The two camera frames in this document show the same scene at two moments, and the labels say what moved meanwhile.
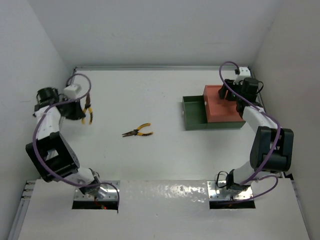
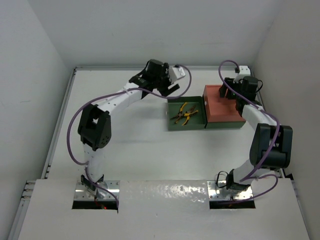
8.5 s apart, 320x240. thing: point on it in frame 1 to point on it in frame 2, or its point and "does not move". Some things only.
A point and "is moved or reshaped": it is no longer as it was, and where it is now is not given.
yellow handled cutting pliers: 135,132 to 179,115
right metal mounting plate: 216,193 does not move
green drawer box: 236,124 does not move
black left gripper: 78,114 to 164,71
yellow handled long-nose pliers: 88,105 is moved or reshaped
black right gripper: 223,93 does not move
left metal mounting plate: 107,192 does not move
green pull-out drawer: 194,112 is moved or reshaped
